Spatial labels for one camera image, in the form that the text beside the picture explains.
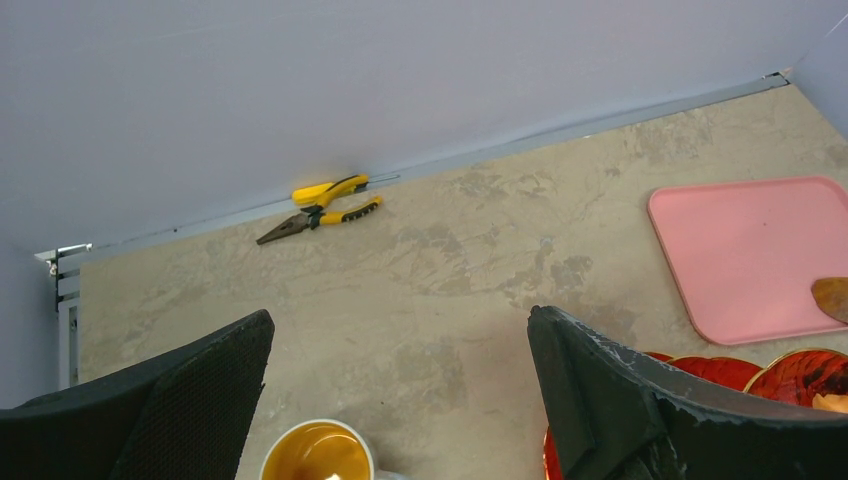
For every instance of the yellow-handled pliers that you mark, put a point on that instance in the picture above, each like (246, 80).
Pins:
(314, 202)

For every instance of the red three-tier cake stand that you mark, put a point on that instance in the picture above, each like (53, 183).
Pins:
(793, 378)

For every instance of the orange duck pastry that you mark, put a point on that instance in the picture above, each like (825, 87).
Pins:
(831, 402)

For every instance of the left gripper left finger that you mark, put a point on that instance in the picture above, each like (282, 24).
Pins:
(184, 414)

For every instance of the white mug with tea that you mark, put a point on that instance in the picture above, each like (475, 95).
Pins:
(323, 449)

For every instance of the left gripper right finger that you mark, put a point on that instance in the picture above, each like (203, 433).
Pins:
(617, 413)

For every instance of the brown bread roll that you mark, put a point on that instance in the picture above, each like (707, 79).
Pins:
(831, 297)

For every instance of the pink serving tray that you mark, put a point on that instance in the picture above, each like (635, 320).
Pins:
(745, 255)

